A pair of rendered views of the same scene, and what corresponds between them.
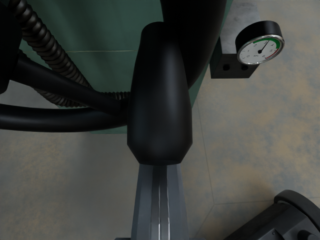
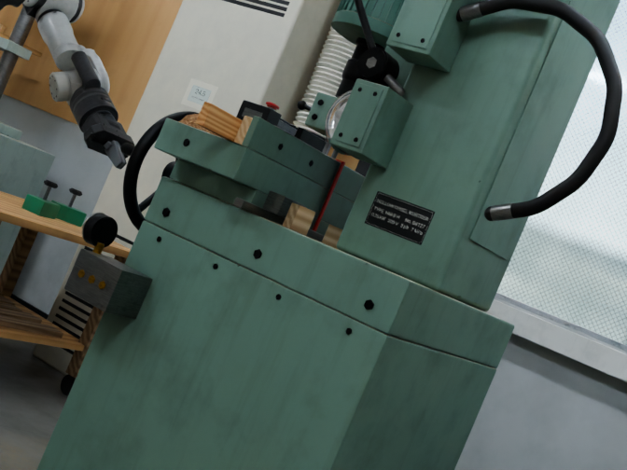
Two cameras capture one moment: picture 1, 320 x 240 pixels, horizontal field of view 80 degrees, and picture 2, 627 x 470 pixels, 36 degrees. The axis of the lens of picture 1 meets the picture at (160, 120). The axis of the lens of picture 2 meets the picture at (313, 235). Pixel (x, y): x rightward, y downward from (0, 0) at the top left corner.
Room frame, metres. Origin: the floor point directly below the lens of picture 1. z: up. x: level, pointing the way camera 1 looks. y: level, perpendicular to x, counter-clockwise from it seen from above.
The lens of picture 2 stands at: (1.51, -1.40, 0.80)
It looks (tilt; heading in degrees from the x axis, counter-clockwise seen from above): 0 degrees down; 125
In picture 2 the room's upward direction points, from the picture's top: 23 degrees clockwise
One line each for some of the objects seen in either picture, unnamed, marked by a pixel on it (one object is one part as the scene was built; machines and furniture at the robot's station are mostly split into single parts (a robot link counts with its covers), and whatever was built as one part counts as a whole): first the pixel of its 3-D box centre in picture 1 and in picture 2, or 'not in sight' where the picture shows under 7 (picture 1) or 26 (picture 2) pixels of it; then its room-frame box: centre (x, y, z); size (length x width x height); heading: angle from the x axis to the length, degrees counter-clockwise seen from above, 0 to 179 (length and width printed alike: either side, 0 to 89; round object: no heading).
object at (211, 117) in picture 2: not in sight; (301, 166); (0.42, 0.06, 0.92); 0.59 x 0.02 x 0.04; 89
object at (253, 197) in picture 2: not in sight; (273, 211); (0.36, 0.11, 0.82); 0.40 x 0.21 x 0.04; 89
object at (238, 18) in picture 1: (233, 42); (106, 283); (0.27, -0.15, 0.58); 0.12 x 0.08 x 0.08; 179
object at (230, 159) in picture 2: not in sight; (275, 186); (0.31, 0.14, 0.87); 0.61 x 0.30 x 0.06; 89
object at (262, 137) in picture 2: not in sight; (341, 180); (0.46, 0.14, 0.93); 0.60 x 0.02 x 0.06; 89
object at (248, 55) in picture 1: (255, 46); (99, 235); (0.20, -0.15, 0.65); 0.06 x 0.04 x 0.08; 89
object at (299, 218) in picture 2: not in sight; (299, 218); (0.54, -0.05, 0.82); 0.04 x 0.03 x 0.04; 64
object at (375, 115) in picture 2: not in sight; (371, 123); (0.60, -0.05, 1.02); 0.09 x 0.07 x 0.12; 89
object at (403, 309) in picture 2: not in sight; (330, 272); (0.54, 0.11, 0.76); 0.57 x 0.45 x 0.09; 179
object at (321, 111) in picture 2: not in sight; (344, 125); (0.44, 0.11, 1.03); 0.14 x 0.07 x 0.09; 179
